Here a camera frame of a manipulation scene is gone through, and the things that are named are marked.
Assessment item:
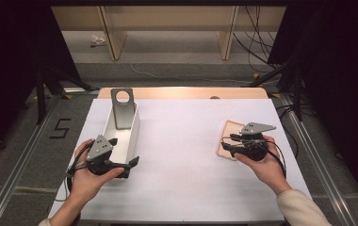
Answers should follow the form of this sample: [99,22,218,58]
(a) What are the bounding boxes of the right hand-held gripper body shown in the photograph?
[233,121,277,162]

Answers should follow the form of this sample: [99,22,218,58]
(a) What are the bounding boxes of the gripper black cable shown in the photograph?
[54,140,96,202]
[220,136,287,181]

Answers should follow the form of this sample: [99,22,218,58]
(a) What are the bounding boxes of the aluminium floor rail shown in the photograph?
[277,93,358,226]
[0,93,62,226]

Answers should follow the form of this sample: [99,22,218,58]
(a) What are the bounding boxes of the person's right hand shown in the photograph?
[234,135,293,196]

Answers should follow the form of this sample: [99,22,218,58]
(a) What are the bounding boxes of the person's left hand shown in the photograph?
[69,138,125,205]

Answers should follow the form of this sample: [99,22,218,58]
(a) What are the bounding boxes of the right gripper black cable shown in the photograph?
[220,136,287,181]

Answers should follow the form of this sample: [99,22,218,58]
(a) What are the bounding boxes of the black curtain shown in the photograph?
[267,0,358,216]
[0,0,83,166]

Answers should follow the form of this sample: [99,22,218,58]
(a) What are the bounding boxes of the grey phone case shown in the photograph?
[110,88,137,130]

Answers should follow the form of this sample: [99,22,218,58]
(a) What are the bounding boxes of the black floor cables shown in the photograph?
[232,6,283,73]

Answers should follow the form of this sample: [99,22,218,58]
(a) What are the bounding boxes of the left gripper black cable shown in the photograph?
[54,140,96,202]

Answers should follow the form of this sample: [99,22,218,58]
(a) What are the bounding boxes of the wooden shelf unit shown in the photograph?
[50,5,287,61]

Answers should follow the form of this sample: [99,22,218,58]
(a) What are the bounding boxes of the black tripod stand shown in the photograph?
[35,66,101,125]
[248,57,304,122]

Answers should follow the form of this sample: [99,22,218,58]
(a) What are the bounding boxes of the white table cover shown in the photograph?
[47,98,313,222]

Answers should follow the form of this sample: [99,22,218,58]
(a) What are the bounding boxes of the crumpled white paper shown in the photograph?
[89,34,107,48]

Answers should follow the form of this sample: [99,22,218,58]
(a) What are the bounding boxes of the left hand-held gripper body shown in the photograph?
[86,135,119,177]

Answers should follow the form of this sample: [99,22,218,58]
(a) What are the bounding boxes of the beige phone case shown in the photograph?
[215,120,247,162]

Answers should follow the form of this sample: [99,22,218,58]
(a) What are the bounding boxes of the wooden table edge strip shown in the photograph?
[97,87,269,100]

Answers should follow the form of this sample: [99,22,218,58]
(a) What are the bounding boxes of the white storage box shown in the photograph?
[100,101,140,169]

